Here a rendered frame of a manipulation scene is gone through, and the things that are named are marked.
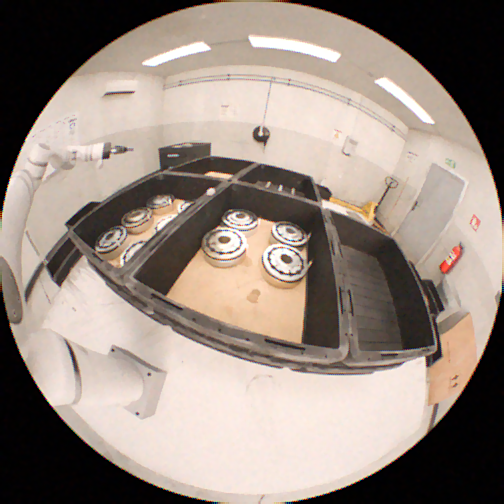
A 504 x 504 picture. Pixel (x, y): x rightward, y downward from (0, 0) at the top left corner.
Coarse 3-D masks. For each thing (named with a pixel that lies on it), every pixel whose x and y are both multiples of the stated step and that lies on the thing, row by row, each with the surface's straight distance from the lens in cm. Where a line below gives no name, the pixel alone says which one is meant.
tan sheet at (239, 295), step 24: (264, 240) 40; (192, 264) 33; (240, 264) 33; (192, 288) 30; (216, 288) 29; (240, 288) 29; (264, 288) 30; (288, 288) 32; (216, 312) 27; (240, 312) 27; (264, 312) 28; (288, 312) 29; (288, 336) 28
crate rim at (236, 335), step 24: (216, 192) 39; (192, 216) 30; (144, 264) 23; (336, 264) 27; (144, 288) 20; (336, 288) 23; (168, 312) 18; (192, 312) 17; (336, 312) 22; (216, 336) 17; (240, 336) 16; (264, 336) 16; (312, 360) 18; (336, 360) 19
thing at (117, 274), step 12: (144, 180) 59; (216, 180) 49; (120, 192) 54; (192, 204) 34; (180, 216) 30; (72, 228) 49; (168, 228) 27; (72, 240) 45; (84, 252) 35; (96, 252) 31; (96, 264) 30; (108, 264) 26; (132, 264) 24; (120, 276) 24
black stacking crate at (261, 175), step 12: (264, 168) 84; (276, 168) 83; (240, 180) 54; (252, 180) 73; (264, 180) 86; (276, 180) 85; (288, 180) 84; (300, 180) 84; (288, 192) 79; (300, 192) 85; (312, 192) 64
